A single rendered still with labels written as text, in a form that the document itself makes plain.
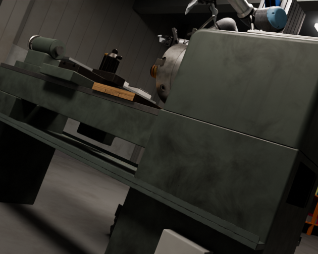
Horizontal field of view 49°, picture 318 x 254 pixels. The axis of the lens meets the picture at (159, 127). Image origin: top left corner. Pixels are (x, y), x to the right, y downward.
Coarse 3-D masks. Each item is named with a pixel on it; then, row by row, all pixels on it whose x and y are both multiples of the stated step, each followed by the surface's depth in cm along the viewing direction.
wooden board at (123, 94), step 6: (96, 84) 180; (102, 84) 178; (96, 90) 179; (102, 90) 176; (108, 90) 174; (114, 90) 172; (120, 90) 170; (120, 96) 168; (126, 96) 166; (132, 96) 164; (138, 96) 166; (138, 102) 167; (144, 102) 170; (150, 102) 174; (156, 108) 179; (162, 108) 183
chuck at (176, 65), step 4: (184, 52) 159; (180, 56) 158; (180, 60) 157; (176, 64) 158; (176, 68) 157; (172, 72) 158; (176, 72) 157; (172, 76) 158; (172, 80) 158; (172, 84) 159
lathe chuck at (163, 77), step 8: (176, 48) 164; (184, 48) 162; (168, 56) 162; (176, 56) 160; (168, 64) 160; (160, 72) 162; (168, 72) 159; (160, 80) 163; (168, 80) 160; (160, 88) 165; (168, 88) 161; (160, 96) 169
